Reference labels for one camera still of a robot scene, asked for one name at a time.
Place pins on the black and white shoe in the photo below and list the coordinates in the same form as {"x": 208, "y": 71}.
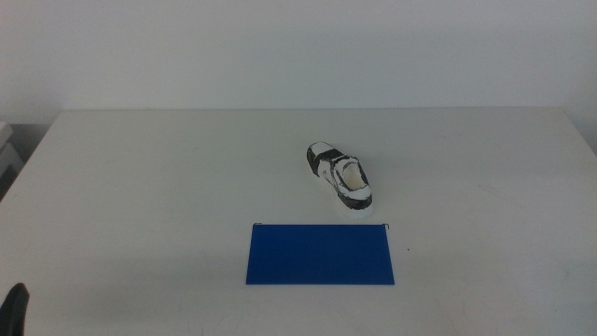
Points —
{"x": 322, "y": 161}

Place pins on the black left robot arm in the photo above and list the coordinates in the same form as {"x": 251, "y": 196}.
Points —
{"x": 14, "y": 310}

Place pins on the blue rectangular mat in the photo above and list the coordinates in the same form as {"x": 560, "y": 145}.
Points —
{"x": 320, "y": 254}

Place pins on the white shelf unit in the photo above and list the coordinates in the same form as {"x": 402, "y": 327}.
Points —
{"x": 6, "y": 156}

